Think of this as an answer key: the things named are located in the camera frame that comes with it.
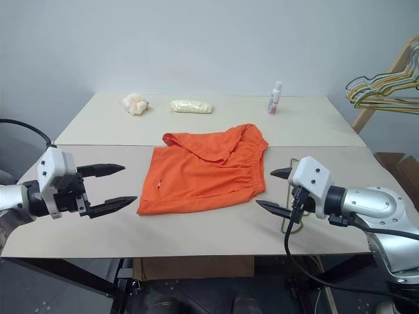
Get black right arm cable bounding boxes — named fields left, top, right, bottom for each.
left=283, top=186, right=419, bottom=297

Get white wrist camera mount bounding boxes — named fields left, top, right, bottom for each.
left=36, top=147, right=78, bottom=220
left=287, top=156, right=333, bottom=220

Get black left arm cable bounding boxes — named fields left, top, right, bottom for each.
left=0, top=118, right=56, bottom=148

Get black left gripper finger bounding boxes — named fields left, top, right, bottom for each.
left=88, top=196, right=138, bottom=220
left=77, top=164, right=126, bottom=179

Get open brown cardboard box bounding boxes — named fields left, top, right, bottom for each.
left=374, top=151, right=419, bottom=199

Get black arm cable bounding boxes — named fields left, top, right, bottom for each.
left=0, top=118, right=56, bottom=148
left=283, top=186, right=419, bottom=297

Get light green wire hanger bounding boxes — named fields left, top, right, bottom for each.
left=353, top=55, right=419, bottom=114

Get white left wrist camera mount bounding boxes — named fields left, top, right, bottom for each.
left=36, top=147, right=78, bottom=220

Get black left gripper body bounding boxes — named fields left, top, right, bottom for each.
left=53, top=172, right=92, bottom=217

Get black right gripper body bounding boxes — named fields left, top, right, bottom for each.
left=287, top=182, right=317, bottom=224

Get yellow wire hanger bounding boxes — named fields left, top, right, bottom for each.
left=347, top=48, right=419, bottom=103

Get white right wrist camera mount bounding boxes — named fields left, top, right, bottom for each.
left=287, top=156, right=333, bottom=220

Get wooden clothes rack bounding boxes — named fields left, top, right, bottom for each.
left=351, top=35, right=419, bottom=134

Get peach fluffy bath puff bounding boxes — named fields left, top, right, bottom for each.
left=121, top=92, right=152, bottom=116

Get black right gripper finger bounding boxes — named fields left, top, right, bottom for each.
left=269, top=166, right=297, bottom=181
left=255, top=200, right=292, bottom=220

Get pale yellow plastic packet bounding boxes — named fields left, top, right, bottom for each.
left=168, top=98, right=215, bottom=115

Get orange shorts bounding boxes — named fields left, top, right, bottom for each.
left=136, top=122, right=270, bottom=217

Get gold wire hanger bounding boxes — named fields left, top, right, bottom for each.
left=280, top=157, right=310, bottom=235

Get flat brown cardboard sheet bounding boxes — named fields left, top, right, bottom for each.
left=141, top=256, right=255, bottom=281

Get white bottle pink label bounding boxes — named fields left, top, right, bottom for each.
left=267, top=80, right=283, bottom=116

